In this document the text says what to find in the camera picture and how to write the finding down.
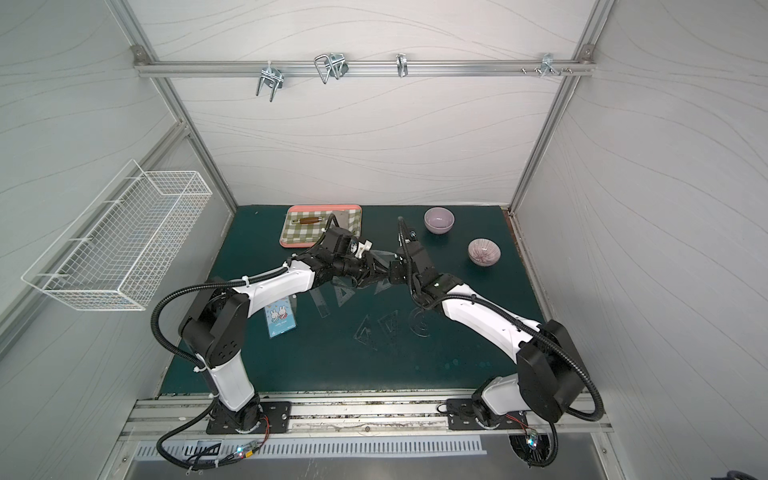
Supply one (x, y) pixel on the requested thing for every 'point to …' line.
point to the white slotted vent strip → (174, 449)
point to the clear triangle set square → (382, 285)
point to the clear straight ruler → (320, 302)
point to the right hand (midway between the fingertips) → (396, 257)
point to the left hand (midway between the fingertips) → (392, 274)
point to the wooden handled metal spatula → (341, 217)
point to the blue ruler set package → (281, 315)
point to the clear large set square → (341, 291)
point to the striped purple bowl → (484, 252)
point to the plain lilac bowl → (439, 220)
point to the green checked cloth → (306, 226)
